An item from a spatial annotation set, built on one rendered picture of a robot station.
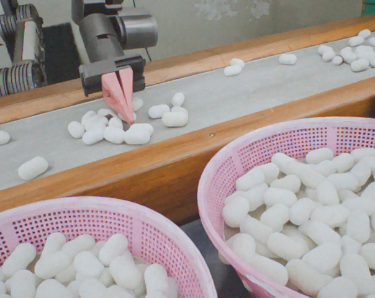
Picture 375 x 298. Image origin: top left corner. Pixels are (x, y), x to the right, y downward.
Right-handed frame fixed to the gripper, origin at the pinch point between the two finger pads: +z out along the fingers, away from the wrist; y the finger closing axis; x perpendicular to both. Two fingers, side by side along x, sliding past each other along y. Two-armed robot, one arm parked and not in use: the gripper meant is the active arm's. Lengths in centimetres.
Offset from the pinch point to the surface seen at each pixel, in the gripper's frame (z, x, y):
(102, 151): 4.6, -1.4, -5.5
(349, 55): -1.9, 1.1, 45.3
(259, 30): -140, 155, 161
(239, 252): 24.1, -17.8, 0.8
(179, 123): 4.2, -2.3, 5.9
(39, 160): 4.6, -3.9, -13.3
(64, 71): -139, 154, -3
